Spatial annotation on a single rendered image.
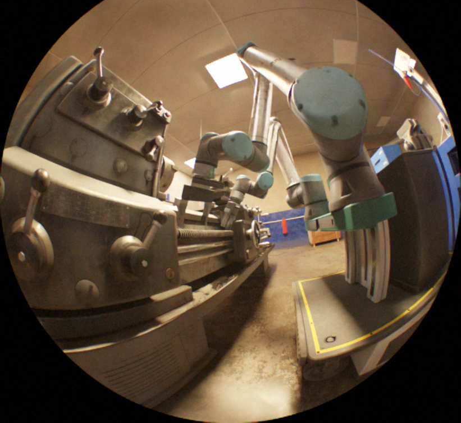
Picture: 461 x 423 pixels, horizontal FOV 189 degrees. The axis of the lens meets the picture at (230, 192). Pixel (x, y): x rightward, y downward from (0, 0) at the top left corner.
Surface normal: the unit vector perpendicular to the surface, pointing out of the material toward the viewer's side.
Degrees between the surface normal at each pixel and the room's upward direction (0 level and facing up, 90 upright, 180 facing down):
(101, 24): 180
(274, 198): 90
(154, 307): 90
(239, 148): 114
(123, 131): 90
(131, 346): 90
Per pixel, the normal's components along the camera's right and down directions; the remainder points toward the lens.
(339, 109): -0.67, -0.08
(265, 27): 0.08, 0.95
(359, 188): -0.70, -0.46
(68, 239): 0.91, -0.19
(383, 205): -0.34, -0.25
